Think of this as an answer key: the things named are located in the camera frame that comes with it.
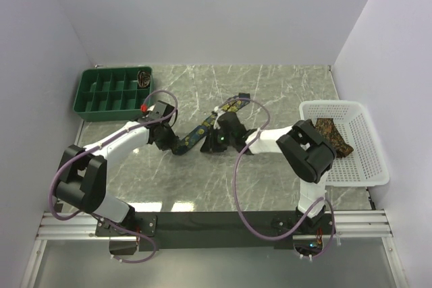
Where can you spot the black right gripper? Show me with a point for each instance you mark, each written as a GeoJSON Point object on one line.
{"type": "Point", "coordinates": [210, 144]}

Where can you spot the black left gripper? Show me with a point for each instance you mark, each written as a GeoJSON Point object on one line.
{"type": "Point", "coordinates": [173, 139]}

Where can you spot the blue floral yellow tie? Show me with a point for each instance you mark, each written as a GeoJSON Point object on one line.
{"type": "Point", "coordinates": [233, 104]}

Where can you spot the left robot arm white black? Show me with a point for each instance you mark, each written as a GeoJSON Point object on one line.
{"type": "Point", "coordinates": [81, 179]}

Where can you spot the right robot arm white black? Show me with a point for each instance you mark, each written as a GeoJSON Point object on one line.
{"type": "Point", "coordinates": [309, 154]}

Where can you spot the rolled dark tie in tray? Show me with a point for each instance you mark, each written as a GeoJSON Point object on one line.
{"type": "Point", "coordinates": [144, 78]}

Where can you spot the green compartment tray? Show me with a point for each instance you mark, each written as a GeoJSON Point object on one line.
{"type": "Point", "coordinates": [111, 94]}

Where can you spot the dark key-pattern tie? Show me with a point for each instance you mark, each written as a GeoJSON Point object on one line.
{"type": "Point", "coordinates": [327, 128]}

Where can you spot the black base bar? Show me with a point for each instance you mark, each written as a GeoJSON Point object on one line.
{"type": "Point", "coordinates": [182, 230]}

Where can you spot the white plastic basket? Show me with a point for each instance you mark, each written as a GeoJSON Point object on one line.
{"type": "Point", "coordinates": [365, 166]}

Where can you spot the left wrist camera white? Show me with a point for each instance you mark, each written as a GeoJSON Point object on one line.
{"type": "Point", "coordinates": [146, 109]}

